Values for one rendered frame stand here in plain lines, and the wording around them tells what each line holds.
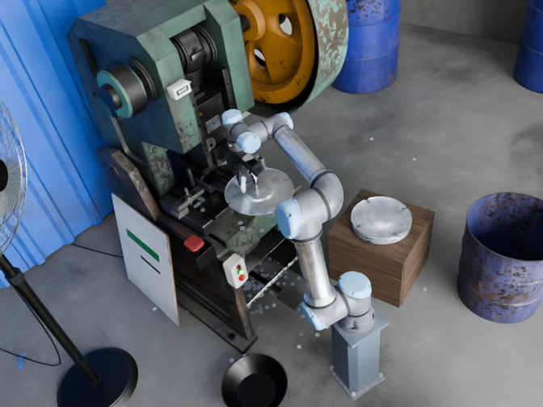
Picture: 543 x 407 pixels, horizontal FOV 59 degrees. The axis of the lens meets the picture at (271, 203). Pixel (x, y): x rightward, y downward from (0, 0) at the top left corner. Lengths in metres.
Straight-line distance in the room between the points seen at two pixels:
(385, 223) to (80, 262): 1.84
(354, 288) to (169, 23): 1.11
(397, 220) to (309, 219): 0.98
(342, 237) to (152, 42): 1.27
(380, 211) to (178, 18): 1.32
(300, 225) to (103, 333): 1.57
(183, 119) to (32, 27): 1.26
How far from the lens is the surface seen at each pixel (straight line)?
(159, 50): 1.68
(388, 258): 2.30
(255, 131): 1.74
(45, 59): 2.88
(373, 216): 2.42
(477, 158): 3.46
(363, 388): 2.30
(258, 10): 2.03
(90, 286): 3.02
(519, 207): 2.56
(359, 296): 1.77
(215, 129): 1.97
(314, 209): 1.49
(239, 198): 2.00
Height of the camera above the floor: 2.09
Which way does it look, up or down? 42 degrees down
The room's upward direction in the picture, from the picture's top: 10 degrees counter-clockwise
